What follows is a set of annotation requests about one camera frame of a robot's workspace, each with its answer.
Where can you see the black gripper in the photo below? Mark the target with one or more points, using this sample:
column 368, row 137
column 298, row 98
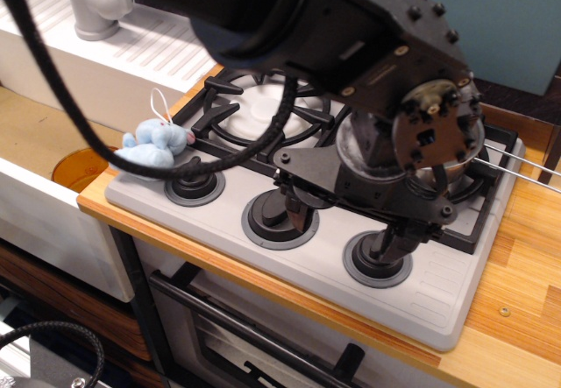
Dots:
column 415, row 202

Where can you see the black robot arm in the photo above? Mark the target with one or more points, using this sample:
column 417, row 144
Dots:
column 398, row 66

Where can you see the silver metal pot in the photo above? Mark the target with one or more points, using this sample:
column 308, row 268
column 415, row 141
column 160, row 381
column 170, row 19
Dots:
column 417, row 143

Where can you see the black right stove knob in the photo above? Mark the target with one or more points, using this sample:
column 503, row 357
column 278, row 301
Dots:
column 359, row 263

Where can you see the black stove knob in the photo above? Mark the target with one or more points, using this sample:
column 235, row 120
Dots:
column 359, row 263
column 195, row 192
column 266, row 223

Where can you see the black middle stove knob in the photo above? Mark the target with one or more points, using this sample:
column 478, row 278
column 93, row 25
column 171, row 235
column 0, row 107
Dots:
column 266, row 223

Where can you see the grey toy stove top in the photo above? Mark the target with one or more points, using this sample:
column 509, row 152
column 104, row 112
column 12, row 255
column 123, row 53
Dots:
column 430, row 306

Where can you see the black right burner grate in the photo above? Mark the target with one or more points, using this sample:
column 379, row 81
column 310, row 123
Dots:
column 476, row 192

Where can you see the black burner grate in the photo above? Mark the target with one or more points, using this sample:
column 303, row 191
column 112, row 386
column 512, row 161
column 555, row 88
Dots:
column 233, row 109
column 476, row 192

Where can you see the black left stove knob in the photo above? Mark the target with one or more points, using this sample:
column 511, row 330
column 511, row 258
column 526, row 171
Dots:
column 195, row 192

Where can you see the black left burner grate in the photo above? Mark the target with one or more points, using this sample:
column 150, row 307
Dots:
column 233, row 109

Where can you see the white toy oven door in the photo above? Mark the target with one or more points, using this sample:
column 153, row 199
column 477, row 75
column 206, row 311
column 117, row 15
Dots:
column 234, row 337

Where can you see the light blue plush toy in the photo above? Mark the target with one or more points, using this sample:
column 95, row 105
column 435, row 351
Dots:
column 157, row 140

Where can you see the white toy sink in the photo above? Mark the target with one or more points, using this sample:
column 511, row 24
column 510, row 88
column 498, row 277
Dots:
column 111, row 80

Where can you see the teal panel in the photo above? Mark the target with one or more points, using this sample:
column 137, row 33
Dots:
column 515, row 43

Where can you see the orange plastic bowl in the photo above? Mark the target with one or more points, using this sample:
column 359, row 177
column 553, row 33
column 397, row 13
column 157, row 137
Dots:
column 78, row 169

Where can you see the grey toy faucet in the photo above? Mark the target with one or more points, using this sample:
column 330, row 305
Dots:
column 99, row 19

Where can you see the black oven door handle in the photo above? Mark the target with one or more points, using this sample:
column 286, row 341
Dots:
column 340, row 376

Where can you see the black metal frame leg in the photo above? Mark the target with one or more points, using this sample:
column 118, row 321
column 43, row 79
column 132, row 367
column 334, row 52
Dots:
column 144, row 307

